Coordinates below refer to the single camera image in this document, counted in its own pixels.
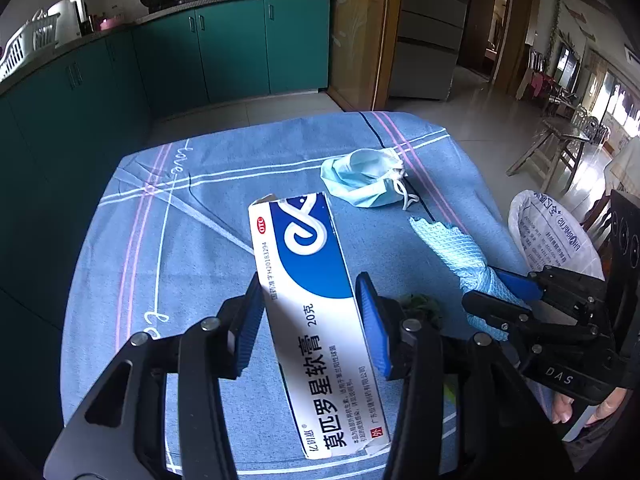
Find person's right hand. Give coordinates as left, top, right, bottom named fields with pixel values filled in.
left=551, top=386, right=633, bottom=427

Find white blue ointment box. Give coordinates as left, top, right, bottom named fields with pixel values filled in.
left=248, top=193, right=390, bottom=460

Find teal lower kitchen cabinets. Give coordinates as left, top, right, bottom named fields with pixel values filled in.
left=1, top=0, right=331, bottom=326

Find light blue textured glove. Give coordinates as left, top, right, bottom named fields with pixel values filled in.
left=409, top=217, right=527, bottom=342

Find wooden bench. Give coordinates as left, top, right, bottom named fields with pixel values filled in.
left=506, top=118, right=590, bottom=193

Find wooden sliding door frame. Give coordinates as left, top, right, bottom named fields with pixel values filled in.
left=328, top=0, right=401, bottom=110

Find white dish rack basket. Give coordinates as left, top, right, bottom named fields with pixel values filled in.
left=1, top=11, right=60, bottom=80

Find white printed trash bag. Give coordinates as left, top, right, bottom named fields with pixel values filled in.
left=508, top=190, right=604, bottom=280

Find light blue face mask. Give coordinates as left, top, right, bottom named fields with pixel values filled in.
left=320, top=148, right=420, bottom=210

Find blue striped tablecloth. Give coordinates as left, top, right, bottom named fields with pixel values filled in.
left=60, top=109, right=557, bottom=480

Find grey multi-door refrigerator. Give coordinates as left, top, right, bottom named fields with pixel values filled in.
left=390, top=0, right=468, bottom=101

